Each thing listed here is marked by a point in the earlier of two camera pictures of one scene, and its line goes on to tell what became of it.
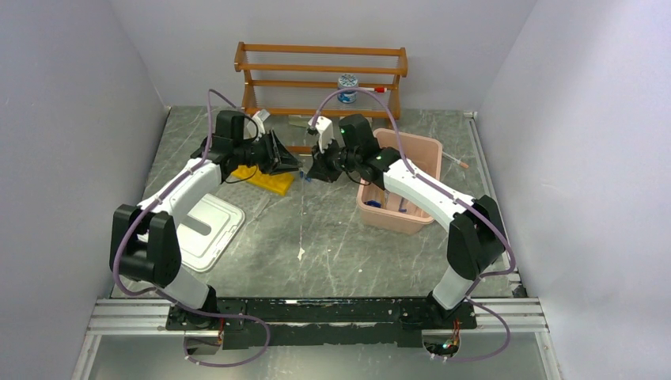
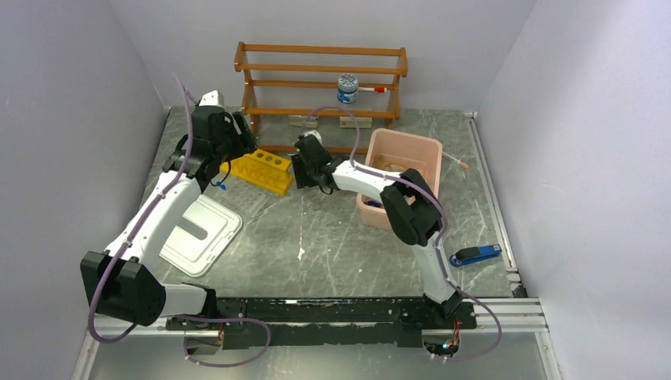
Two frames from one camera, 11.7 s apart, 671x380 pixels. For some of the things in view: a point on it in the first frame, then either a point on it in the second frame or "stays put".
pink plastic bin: [396, 211] stays put
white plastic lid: [206, 227] stays put
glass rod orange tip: [454, 159] stays put
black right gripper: [320, 168] → [301, 179]
